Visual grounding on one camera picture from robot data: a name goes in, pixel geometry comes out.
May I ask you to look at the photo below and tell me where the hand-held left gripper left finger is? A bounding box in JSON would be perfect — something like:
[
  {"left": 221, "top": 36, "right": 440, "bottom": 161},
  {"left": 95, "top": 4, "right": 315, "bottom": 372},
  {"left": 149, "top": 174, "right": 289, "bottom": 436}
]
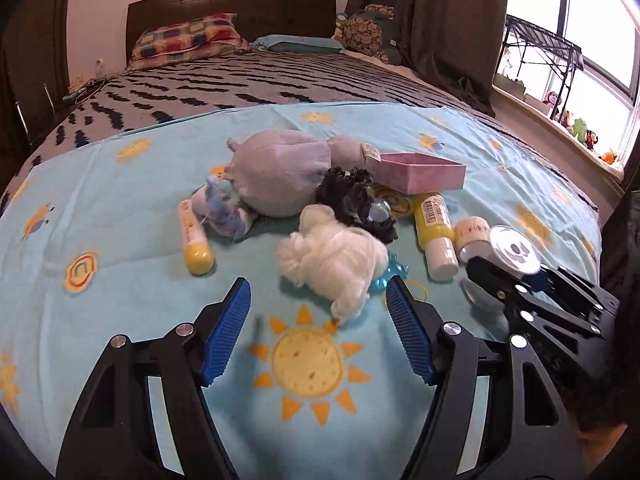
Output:
[{"left": 56, "top": 276, "right": 252, "bottom": 480}]

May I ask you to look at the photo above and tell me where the grey plush toy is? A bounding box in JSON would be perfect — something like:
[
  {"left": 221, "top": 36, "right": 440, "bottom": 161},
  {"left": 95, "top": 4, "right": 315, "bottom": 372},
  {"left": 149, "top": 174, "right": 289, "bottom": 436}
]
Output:
[{"left": 226, "top": 130, "right": 381, "bottom": 218}]

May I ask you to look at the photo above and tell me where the yellow bottle with white cap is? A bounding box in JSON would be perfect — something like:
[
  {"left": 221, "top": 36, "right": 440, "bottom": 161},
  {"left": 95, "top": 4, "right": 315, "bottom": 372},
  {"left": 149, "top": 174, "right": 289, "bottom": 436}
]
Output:
[{"left": 412, "top": 192, "right": 460, "bottom": 282}]

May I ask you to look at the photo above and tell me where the grey zigzag bedspread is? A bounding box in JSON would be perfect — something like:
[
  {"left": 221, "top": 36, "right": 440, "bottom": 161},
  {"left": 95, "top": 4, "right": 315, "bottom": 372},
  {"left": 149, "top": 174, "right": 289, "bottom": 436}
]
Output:
[{"left": 0, "top": 49, "right": 601, "bottom": 211}]

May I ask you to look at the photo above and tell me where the blue pillow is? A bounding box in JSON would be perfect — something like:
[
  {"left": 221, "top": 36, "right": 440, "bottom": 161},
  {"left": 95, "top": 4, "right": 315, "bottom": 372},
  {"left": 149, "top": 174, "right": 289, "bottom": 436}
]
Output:
[{"left": 252, "top": 34, "right": 346, "bottom": 55}]

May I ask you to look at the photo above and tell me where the patterned plush cushion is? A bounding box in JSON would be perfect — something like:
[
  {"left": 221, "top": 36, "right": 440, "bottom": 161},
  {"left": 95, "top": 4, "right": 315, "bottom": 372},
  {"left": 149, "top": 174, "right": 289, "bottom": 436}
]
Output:
[{"left": 334, "top": 4, "right": 401, "bottom": 65}]

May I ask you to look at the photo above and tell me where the window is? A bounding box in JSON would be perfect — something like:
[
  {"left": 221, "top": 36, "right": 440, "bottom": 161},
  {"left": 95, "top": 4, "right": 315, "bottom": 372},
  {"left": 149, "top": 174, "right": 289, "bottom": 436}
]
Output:
[{"left": 505, "top": 0, "right": 640, "bottom": 111}]

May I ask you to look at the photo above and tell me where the small cream cup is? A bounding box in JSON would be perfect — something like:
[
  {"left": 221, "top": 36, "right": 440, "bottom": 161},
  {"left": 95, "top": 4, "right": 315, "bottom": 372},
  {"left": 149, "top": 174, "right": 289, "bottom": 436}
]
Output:
[{"left": 452, "top": 216, "right": 492, "bottom": 261}]

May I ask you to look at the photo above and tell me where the small blue white plush toy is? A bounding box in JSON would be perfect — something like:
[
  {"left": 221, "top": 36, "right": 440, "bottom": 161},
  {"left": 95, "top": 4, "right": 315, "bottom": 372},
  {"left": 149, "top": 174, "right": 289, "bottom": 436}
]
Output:
[{"left": 192, "top": 175, "right": 258, "bottom": 243}]

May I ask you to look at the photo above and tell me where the white fluffy wad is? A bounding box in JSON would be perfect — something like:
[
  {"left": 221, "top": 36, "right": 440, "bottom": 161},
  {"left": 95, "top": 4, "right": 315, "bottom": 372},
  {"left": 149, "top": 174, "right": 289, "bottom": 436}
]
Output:
[{"left": 276, "top": 204, "right": 390, "bottom": 322}]

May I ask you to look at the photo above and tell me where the pink cardboard box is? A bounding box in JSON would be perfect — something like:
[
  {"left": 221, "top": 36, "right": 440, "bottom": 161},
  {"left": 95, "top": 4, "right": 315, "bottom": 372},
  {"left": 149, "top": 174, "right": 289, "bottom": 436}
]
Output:
[{"left": 366, "top": 152, "right": 467, "bottom": 195}]

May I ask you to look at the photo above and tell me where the dark wooden wardrobe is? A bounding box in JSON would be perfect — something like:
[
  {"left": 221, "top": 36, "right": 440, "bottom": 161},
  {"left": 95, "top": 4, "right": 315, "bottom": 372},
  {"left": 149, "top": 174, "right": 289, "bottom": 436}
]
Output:
[{"left": 0, "top": 0, "right": 76, "bottom": 161}]

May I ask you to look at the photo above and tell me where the checkered pillow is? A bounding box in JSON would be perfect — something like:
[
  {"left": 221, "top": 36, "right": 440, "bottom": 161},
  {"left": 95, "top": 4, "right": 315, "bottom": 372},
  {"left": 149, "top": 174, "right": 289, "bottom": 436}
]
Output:
[{"left": 127, "top": 12, "right": 251, "bottom": 68}]

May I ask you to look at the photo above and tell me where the light blue sun-print blanket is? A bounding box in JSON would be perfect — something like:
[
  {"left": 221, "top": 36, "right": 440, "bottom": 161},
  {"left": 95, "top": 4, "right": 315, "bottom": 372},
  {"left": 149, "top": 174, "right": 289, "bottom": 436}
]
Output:
[{"left": 0, "top": 101, "right": 603, "bottom": 480}]

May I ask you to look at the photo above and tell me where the black metal rack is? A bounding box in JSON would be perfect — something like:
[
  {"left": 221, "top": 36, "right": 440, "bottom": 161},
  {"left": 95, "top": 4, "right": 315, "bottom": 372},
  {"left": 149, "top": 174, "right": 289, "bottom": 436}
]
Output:
[{"left": 497, "top": 14, "right": 586, "bottom": 121}]

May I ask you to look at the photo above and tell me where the yellow tube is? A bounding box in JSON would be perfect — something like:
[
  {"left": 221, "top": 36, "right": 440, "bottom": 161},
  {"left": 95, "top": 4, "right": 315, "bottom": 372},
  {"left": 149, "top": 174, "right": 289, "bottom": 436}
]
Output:
[{"left": 177, "top": 199, "right": 215, "bottom": 277}]

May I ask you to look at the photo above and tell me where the silver drink can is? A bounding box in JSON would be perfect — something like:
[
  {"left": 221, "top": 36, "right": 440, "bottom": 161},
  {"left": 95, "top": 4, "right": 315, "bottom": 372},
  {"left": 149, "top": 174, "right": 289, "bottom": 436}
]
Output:
[{"left": 461, "top": 225, "right": 543, "bottom": 313}]

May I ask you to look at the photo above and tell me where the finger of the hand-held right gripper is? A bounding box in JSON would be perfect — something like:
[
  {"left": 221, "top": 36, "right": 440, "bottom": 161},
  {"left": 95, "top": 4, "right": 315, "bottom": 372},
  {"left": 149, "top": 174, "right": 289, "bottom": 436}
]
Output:
[
  {"left": 520, "top": 265, "right": 621, "bottom": 318},
  {"left": 466, "top": 255, "right": 607, "bottom": 347}
]

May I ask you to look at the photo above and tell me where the clear plastic ball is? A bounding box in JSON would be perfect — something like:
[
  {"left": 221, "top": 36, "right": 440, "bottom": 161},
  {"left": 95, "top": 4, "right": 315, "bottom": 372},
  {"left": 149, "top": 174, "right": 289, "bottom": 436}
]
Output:
[{"left": 369, "top": 199, "right": 396, "bottom": 225}]

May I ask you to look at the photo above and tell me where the dark wooden headboard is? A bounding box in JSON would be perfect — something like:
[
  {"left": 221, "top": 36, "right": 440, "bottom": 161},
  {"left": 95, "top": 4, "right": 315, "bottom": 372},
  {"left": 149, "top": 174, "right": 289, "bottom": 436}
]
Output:
[{"left": 125, "top": 0, "right": 337, "bottom": 56}]

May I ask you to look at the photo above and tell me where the black fuzzy cloth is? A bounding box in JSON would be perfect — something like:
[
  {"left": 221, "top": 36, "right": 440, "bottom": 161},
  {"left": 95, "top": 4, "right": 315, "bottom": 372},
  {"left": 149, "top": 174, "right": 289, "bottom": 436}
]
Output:
[{"left": 316, "top": 166, "right": 399, "bottom": 245}]

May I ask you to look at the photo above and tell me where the blue transparent teether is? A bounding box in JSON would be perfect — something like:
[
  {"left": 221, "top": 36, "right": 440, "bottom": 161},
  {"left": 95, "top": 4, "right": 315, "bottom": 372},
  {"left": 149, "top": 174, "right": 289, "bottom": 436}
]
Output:
[{"left": 369, "top": 252, "right": 411, "bottom": 293}]

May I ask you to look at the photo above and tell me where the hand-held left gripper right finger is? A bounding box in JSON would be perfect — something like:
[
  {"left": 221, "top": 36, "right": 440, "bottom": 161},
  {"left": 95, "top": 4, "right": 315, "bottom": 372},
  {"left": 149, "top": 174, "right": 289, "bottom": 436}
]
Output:
[{"left": 386, "top": 276, "right": 586, "bottom": 480}]

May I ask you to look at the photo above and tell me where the brown curtain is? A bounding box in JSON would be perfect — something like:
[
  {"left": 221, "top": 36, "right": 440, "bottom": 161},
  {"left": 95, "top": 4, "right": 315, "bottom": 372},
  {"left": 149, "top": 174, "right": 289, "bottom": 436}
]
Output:
[{"left": 345, "top": 0, "right": 511, "bottom": 118}]

